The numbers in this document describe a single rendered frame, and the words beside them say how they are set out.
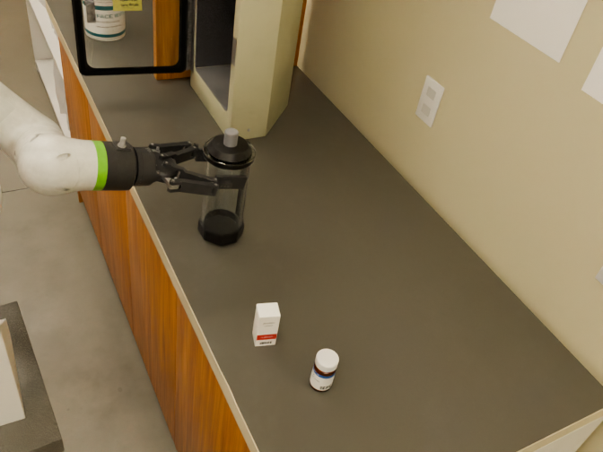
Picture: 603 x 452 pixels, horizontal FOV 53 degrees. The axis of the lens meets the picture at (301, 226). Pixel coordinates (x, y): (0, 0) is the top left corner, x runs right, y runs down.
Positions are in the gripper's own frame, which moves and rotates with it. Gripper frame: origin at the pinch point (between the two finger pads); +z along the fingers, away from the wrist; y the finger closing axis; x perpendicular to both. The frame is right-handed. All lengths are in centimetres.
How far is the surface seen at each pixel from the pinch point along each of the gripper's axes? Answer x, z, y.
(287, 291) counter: 16.3, 10.5, -21.9
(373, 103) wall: -4, 60, 29
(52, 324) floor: 118, -7, 66
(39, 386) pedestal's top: 28, -38, -26
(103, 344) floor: 114, 7, 50
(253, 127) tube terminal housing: 9.1, 26.2, 33.3
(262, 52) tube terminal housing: -12.7, 21.2, 33.4
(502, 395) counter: 10, 37, -61
